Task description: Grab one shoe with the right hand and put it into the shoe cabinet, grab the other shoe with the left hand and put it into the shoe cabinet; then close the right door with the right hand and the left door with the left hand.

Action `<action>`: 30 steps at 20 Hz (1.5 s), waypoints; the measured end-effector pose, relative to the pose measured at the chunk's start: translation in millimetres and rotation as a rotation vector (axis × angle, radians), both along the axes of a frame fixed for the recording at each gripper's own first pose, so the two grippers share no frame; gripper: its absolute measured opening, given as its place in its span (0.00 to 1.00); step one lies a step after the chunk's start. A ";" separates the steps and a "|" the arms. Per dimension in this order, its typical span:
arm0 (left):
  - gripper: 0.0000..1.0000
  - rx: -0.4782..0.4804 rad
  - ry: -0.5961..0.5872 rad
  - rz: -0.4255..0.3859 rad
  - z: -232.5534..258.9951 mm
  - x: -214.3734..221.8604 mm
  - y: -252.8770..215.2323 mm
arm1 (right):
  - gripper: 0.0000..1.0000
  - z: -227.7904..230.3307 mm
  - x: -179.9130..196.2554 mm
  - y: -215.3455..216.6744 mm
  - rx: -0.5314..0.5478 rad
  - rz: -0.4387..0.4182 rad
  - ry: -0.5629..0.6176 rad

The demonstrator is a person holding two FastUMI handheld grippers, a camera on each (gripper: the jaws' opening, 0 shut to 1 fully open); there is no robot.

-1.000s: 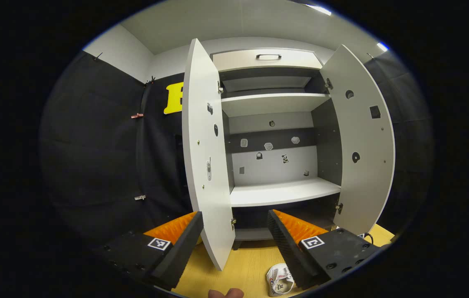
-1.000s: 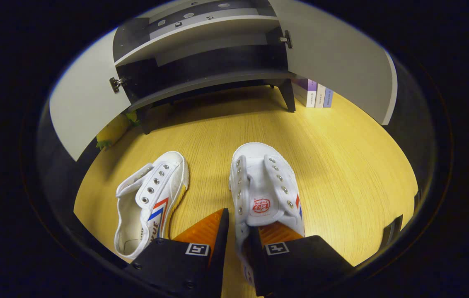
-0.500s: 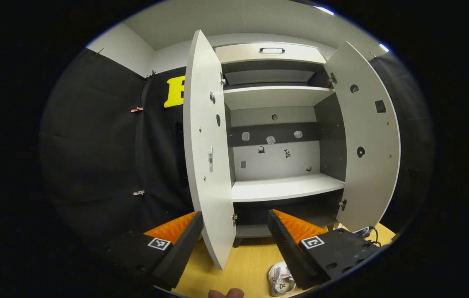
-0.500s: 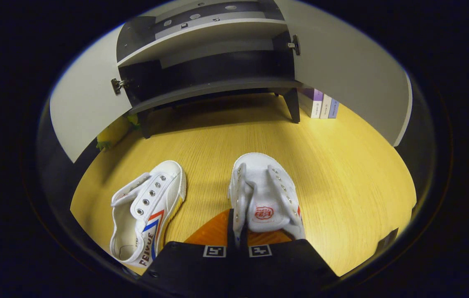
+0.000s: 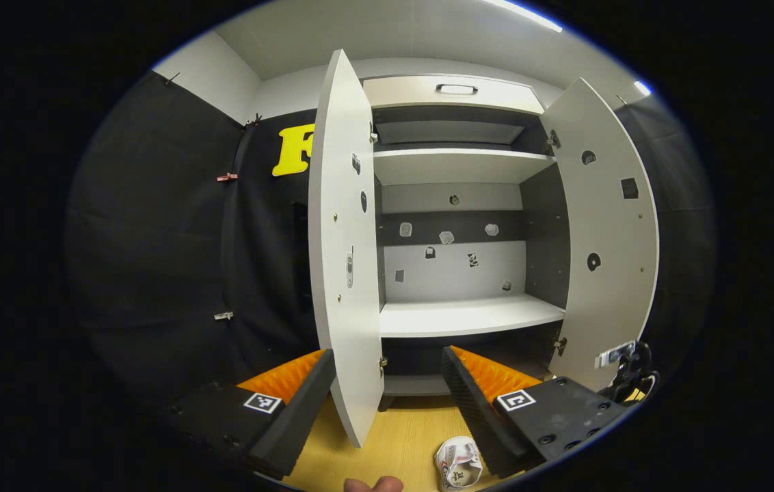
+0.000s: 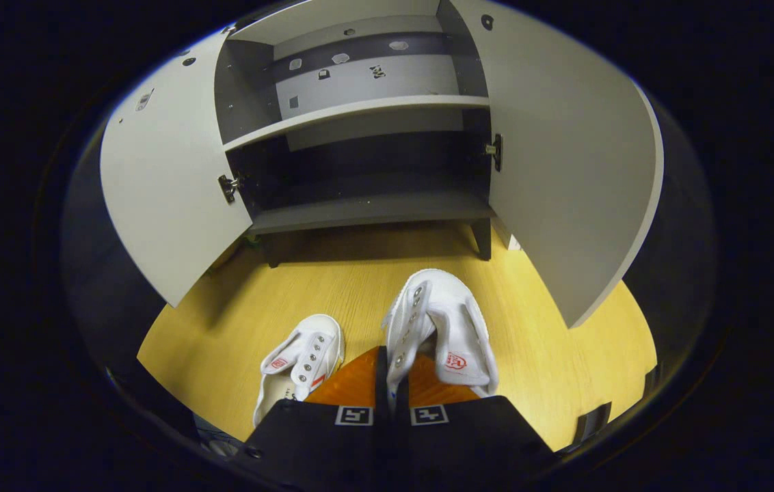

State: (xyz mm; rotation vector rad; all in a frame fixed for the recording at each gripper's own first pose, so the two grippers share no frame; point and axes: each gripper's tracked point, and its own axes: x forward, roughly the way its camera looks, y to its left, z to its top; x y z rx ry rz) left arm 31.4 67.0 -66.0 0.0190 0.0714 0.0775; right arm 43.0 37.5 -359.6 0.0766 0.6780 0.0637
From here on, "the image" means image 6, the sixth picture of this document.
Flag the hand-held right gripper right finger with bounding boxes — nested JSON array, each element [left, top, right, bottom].
[[392, 354, 556, 492]]

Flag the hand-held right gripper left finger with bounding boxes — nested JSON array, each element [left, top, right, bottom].
[[233, 345, 391, 492]]

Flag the white canvas shoe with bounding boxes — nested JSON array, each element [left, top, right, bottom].
[[252, 314, 346, 428], [381, 268, 500, 411]]

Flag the white grey shoe cabinet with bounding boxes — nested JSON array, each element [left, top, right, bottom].
[[213, 0, 503, 269]]

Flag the white door with headphone sticker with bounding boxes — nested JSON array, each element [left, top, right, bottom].
[[451, 0, 665, 330]]

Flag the white door with camera sticker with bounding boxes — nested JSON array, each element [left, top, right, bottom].
[[100, 29, 255, 308]]

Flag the metal door hinge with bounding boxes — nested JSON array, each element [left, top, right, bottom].
[[483, 133, 503, 172], [217, 172, 245, 205]]

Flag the white cabinet shelf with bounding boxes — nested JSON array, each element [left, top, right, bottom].
[[222, 94, 492, 152]]

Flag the black backdrop cloth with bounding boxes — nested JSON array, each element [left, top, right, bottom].
[[623, 89, 719, 397], [62, 123, 179, 438]]

